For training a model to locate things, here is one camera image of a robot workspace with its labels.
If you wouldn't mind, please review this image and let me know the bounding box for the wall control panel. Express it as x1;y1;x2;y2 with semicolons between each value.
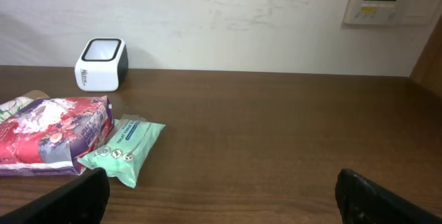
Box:
343;0;441;26

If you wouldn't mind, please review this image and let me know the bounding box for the mint green wipes pack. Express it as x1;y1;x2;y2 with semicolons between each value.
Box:
78;114;165;188

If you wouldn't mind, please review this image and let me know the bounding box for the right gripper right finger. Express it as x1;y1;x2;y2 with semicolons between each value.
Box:
335;169;441;224

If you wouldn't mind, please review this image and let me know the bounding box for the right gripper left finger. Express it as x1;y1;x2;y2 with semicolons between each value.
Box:
1;168;110;224

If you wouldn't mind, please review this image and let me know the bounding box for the white tube with cork cap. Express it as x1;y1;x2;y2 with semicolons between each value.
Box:
1;90;49;123

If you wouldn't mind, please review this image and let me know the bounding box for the red purple pads pack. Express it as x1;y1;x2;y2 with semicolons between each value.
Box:
1;95;114;176

